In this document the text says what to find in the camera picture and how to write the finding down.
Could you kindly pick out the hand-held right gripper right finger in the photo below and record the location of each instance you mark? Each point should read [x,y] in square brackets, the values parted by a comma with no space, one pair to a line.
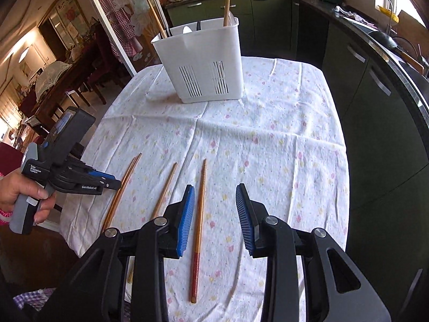
[244,221]

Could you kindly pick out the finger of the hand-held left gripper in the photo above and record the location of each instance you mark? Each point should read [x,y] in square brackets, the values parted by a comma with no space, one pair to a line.
[110,185]
[100,175]

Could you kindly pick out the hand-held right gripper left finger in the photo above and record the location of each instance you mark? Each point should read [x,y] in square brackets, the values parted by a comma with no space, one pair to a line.
[186,224]

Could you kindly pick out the white slotted utensil holder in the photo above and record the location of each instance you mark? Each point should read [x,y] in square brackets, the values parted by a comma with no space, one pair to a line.
[201,50]

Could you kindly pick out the person's left hand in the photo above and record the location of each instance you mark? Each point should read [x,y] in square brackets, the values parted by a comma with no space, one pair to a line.
[13,187]

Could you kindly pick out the lace food cover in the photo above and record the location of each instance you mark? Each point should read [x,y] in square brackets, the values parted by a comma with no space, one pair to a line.
[53,73]

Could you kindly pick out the floral white tablecloth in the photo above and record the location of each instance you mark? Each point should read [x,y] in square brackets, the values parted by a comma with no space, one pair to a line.
[268,141]

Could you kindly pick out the dark wooden dining table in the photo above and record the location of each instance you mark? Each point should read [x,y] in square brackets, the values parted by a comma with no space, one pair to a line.
[77,63]

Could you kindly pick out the framed glass cabinet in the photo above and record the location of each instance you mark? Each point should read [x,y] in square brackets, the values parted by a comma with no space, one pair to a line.
[63,16]

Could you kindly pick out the checked apron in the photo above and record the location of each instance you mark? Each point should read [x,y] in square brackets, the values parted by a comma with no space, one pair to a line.
[120,23]

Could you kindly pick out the purple checked clothing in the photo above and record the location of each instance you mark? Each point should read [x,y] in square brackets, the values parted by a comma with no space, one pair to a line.
[33,298]

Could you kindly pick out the frosted glass sliding door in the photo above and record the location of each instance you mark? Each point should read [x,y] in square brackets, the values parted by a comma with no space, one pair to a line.
[140,6]

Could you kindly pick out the crumpled dish rag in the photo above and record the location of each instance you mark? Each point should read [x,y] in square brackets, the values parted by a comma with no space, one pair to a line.
[348,13]

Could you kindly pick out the yellow drain basket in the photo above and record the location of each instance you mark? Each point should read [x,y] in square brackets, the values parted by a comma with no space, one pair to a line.
[388,12]

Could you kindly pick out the wooden cutting board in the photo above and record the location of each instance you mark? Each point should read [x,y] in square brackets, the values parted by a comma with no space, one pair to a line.
[410,18]

